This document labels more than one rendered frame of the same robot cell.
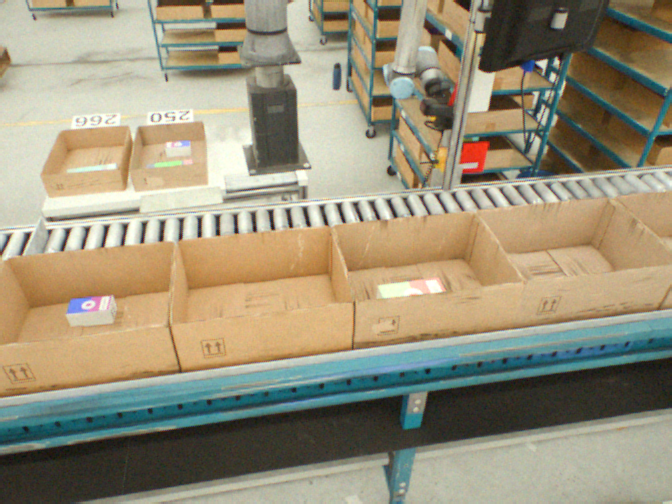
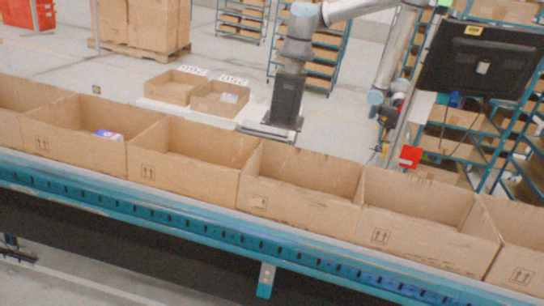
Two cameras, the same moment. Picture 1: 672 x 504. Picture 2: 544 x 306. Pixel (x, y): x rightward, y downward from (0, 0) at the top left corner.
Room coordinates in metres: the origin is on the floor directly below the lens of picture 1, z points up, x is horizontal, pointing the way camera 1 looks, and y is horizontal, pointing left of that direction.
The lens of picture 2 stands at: (-0.11, -0.48, 1.67)
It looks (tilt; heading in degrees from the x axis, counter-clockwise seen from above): 27 degrees down; 18
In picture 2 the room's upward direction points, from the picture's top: 10 degrees clockwise
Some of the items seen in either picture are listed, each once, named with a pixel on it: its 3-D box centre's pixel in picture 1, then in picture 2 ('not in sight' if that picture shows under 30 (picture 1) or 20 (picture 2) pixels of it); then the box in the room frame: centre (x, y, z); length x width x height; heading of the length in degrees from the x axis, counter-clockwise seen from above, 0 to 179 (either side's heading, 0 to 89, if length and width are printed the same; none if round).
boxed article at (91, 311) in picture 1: (92, 311); (108, 139); (0.93, 0.58, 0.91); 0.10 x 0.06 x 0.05; 98
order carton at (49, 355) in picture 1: (91, 315); (100, 135); (0.86, 0.54, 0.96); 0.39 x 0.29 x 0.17; 100
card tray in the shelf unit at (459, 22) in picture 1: (491, 17); not in sight; (2.47, -0.74, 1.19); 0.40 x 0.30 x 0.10; 10
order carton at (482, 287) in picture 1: (418, 277); (302, 189); (0.99, -0.24, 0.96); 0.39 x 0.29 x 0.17; 100
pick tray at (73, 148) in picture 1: (91, 159); (177, 87); (1.90, 0.95, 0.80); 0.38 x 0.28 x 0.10; 11
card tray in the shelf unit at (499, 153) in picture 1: (467, 141); (429, 160); (2.47, -0.74, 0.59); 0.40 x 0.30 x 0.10; 8
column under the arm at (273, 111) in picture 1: (273, 121); (287, 96); (2.00, 0.21, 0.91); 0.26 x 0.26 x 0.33; 13
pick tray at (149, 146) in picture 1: (171, 154); (222, 98); (1.94, 0.63, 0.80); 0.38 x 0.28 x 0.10; 11
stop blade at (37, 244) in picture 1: (27, 270); not in sight; (1.25, 0.93, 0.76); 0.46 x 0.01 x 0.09; 10
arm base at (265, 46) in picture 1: (267, 39); (297, 44); (2.01, 0.21, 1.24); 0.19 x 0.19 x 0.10
